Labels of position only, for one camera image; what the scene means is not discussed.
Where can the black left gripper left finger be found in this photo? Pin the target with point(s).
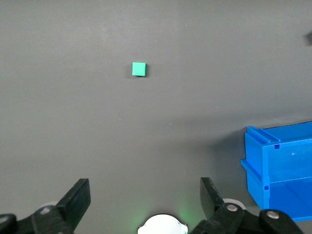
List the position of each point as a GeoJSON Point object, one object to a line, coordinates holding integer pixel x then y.
{"type": "Point", "coordinates": [73, 202]}

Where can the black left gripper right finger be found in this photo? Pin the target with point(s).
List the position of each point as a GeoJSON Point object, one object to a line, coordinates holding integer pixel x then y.
{"type": "Point", "coordinates": [214, 207]}

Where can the green cube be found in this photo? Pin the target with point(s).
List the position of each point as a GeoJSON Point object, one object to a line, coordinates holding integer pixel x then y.
{"type": "Point", "coordinates": [139, 69]}

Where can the blue plastic storage bin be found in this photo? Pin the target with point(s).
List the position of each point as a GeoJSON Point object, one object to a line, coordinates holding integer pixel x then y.
{"type": "Point", "coordinates": [282, 170]}

